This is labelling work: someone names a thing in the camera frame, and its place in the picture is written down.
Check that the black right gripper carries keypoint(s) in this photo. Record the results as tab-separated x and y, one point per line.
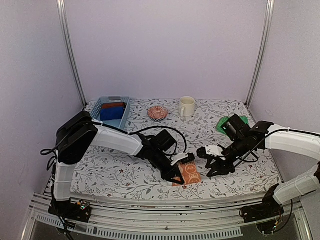
224	168

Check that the red rolled towel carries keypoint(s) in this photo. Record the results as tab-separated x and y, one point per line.
113	105

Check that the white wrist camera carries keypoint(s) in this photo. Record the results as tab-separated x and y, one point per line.
183	158
209	151

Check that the aluminium left corner post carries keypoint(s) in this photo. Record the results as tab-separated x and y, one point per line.
62	13

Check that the light blue plastic basket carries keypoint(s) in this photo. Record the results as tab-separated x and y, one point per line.
120	124

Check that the orange rabbit print towel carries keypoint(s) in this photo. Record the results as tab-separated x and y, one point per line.
189	174

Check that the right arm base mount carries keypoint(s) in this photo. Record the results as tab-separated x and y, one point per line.
267	209

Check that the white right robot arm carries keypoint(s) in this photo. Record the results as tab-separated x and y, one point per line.
297	142

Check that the aluminium right corner post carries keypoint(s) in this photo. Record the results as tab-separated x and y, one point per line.
261	52

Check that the blue rolled towel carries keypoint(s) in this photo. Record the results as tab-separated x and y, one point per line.
109	114

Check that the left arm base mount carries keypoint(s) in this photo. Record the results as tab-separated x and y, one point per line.
79	211

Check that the aluminium front rail frame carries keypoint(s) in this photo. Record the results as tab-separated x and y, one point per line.
202	219

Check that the red patterned small bowl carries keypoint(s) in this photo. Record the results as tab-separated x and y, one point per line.
157	113

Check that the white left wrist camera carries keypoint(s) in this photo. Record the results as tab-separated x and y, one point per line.
183	158

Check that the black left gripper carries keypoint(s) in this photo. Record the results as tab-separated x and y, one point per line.
173	173

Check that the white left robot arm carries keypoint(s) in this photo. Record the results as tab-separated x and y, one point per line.
81	132

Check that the green microfibre towel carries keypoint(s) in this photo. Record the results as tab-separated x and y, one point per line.
225	119

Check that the aluminium corner post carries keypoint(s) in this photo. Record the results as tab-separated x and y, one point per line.
261	52
62	13

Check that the cream ceramic mug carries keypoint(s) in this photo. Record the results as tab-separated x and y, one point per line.
186	106

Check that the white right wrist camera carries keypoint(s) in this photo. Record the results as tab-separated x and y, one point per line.
209	151

